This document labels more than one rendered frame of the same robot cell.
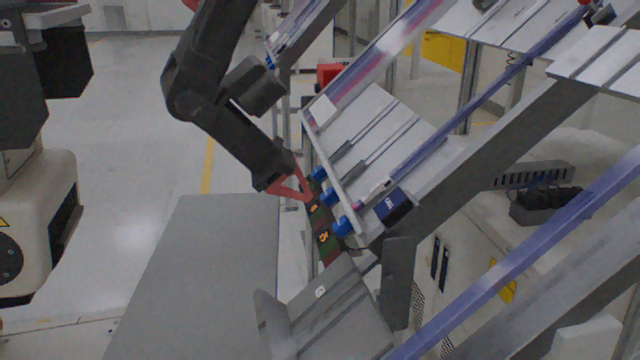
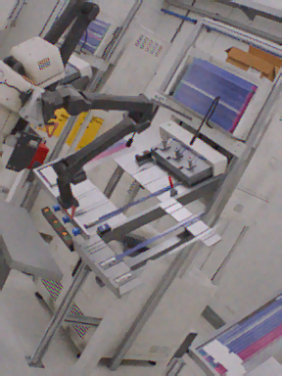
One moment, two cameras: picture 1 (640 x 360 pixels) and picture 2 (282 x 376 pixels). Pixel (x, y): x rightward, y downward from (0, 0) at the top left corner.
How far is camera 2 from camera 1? 188 cm
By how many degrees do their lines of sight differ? 32
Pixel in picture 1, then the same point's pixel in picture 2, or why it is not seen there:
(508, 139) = (141, 219)
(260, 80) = (82, 175)
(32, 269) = not seen: outside the picture
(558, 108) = (157, 214)
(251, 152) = (69, 196)
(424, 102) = not seen: hidden behind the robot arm
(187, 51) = (74, 163)
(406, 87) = not seen: hidden behind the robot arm
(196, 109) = (67, 178)
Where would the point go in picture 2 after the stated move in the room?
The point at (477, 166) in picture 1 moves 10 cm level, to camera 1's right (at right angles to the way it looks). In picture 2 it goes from (130, 224) to (149, 231)
